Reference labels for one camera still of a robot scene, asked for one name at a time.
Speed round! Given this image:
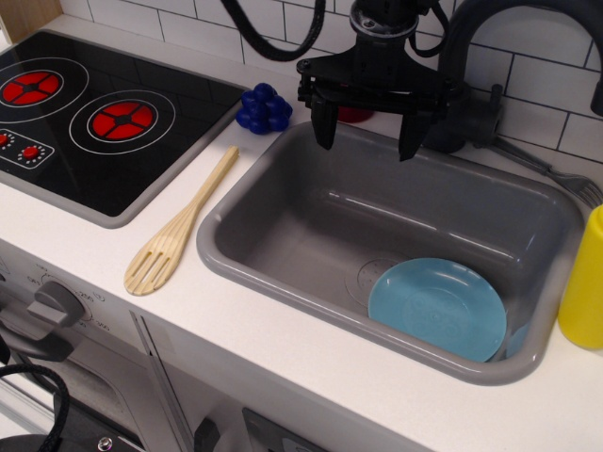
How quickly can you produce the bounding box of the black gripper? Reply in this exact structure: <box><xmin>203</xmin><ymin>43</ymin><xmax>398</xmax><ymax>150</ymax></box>
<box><xmin>297</xmin><ymin>40</ymin><xmax>448</xmax><ymax>162</ymax></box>

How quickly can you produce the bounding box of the blue toy blueberries cluster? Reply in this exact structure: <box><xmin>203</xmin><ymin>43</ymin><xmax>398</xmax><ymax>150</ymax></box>
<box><xmin>236</xmin><ymin>83</ymin><xmax>293</xmax><ymax>135</ymax></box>

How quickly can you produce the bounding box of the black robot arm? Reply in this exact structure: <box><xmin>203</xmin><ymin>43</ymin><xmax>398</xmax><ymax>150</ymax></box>
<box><xmin>297</xmin><ymin>1</ymin><xmax>455</xmax><ymax>161</ymax></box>

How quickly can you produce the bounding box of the black sink faucet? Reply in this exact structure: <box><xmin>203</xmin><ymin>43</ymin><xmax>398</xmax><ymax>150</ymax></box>
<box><xmin>421</xmin><ymin>0</ymin><xmax>603</xmax><ymax>154</ymax></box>

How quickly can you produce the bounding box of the grey plastic sink basin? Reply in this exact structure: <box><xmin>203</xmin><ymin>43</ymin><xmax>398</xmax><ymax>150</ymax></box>
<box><xmin>197</xmin><ymin>123</ymin><xmax>584</xmax><ymax>385</ymax></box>

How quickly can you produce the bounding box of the light blue plastic plate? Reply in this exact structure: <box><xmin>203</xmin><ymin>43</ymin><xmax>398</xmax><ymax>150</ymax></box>
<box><xmin>367</xmin><ymin>258</ymin><xmax>507</xmax><ymax>363</ymax></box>

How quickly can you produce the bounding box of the red round object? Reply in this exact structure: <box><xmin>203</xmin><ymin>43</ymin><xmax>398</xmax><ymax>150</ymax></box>
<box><xmin>337</xmin><ymin>106</ymin><xmax>375</xmax><ymax>123</ymax></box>

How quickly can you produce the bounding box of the grey metal fork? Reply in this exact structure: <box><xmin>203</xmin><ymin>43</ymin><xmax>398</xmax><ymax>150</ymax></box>
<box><xmin>487</xmin><ymin>137</ymin><xmax>602</xmax><ymax>209</ymax></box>

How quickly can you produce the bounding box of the wooden slotted spatula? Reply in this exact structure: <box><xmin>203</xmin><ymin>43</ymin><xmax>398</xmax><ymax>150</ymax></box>
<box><xmin>123</xmin><ymin>146</ymin><xmax>239</xmax><ymax>297</ymax></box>

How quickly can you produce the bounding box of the black toy stove top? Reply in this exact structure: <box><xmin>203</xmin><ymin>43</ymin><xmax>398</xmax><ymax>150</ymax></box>
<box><xmin>1</xmin><ymin>31</ymin><xmax>243</xmax><ymax>229</ymax></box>

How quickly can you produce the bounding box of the yellow plastic bottle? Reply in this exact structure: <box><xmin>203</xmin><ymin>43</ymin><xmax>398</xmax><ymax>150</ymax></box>
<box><xmin>558</xmin><ymin>206</ymin><xmax>602</xmax><ymax>349</ymax></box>

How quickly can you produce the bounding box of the grey oven knob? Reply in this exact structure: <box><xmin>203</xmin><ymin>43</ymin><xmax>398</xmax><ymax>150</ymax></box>
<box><xmin>26</xmin><ymin>281</ymin><xmax>86</xmax><ymax>328</ymax></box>

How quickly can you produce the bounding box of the wooden side panel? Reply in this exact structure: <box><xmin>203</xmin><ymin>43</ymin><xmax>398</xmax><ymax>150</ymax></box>
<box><xmin>0</xmin><ymin>0</ymin><xmax>62</xmax><ymax>44</ymax></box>

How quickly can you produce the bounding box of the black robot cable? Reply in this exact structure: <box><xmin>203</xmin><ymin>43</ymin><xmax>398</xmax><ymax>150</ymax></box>
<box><xmin>220</xmin><ymin>0</ymin><xmax>327</xmax><ymax>62</ymax></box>

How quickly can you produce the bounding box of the black braided cable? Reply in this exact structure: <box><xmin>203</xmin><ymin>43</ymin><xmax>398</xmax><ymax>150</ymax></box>
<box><xmin>0</xmin><ymin>334</ymin><xmax>71</xmax><ymax>452</ymax></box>

